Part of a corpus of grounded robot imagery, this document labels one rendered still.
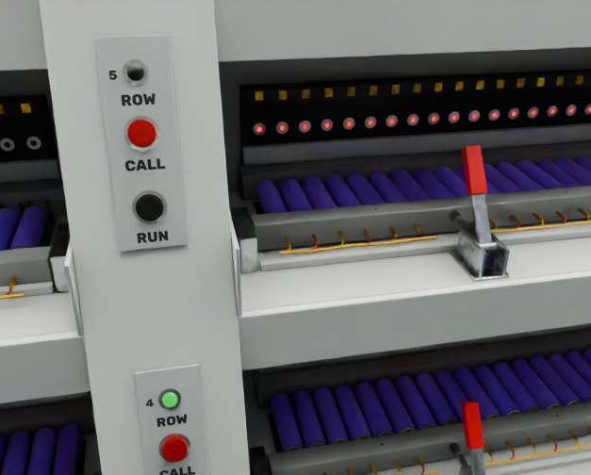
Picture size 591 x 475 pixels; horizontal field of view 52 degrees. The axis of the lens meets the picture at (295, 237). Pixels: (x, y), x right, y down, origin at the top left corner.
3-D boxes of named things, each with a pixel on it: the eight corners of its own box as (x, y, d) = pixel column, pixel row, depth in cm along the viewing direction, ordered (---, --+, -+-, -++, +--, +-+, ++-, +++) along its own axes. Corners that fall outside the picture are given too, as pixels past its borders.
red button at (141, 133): (157, 146, 35) (155, 118, 35) (128, 148, 35) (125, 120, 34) (157, 146, 36) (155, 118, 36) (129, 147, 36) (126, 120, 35)
